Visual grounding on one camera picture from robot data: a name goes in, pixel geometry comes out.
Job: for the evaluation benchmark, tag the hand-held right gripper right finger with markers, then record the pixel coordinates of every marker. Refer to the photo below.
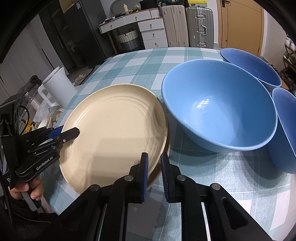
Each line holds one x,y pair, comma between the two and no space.
164,178

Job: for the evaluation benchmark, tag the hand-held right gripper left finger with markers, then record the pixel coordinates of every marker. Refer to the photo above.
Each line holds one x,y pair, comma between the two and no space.
145,176

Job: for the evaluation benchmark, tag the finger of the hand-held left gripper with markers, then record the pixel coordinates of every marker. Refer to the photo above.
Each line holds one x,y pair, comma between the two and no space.
54,132
69,134

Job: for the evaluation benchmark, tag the cream round plate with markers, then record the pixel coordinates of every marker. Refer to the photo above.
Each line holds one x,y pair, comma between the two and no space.
155,178
111,134

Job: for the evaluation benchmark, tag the blue bowl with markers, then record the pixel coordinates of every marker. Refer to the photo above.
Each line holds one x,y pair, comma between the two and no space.
288,129
219,111
254,64

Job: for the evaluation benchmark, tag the person's left forearm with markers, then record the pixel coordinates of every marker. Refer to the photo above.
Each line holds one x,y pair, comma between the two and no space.
27,222

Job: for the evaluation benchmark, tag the person's left hand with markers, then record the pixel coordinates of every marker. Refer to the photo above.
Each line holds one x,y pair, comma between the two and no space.
35,192

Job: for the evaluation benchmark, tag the small white bowl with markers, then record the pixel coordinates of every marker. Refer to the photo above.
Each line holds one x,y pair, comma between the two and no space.
45,122

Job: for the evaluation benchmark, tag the white electric kettle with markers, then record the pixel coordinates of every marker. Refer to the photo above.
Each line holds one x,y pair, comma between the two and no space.
60,90

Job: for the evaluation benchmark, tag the teal checked tablecloth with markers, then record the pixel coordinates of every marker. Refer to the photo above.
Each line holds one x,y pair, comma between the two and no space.
231,180

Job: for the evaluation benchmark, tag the dark glass cabinet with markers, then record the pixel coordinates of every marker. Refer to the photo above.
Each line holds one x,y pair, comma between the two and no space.
49,41

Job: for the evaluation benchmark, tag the dark grey fridge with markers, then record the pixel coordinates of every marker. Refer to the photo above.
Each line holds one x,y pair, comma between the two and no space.
85,34

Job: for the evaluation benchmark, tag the woven two-tone basket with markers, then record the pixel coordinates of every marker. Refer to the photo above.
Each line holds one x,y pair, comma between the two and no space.
129,39

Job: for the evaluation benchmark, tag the white desk with drawers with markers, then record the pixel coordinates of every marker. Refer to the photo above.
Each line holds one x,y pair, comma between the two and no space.
152,34

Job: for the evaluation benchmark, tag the oval grey-framed mirror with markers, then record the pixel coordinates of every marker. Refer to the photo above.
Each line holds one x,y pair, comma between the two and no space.
111,9

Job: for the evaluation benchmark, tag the white bottle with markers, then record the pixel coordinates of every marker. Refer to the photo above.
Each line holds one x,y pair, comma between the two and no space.
126,9

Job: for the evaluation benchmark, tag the beige suitcase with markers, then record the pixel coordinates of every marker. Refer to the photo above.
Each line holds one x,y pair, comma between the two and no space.
175,25

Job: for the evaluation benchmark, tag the silver suitcase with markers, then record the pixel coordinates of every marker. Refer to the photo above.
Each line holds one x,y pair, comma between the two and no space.
194,23

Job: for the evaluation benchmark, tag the wooden shoe rack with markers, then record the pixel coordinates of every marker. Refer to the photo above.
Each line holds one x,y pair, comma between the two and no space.
286,68

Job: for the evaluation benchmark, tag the wooden door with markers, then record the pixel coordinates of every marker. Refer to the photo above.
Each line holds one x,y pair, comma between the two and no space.
242,23

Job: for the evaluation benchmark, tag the yellow black box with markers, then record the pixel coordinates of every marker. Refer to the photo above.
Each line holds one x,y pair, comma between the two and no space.
196,2

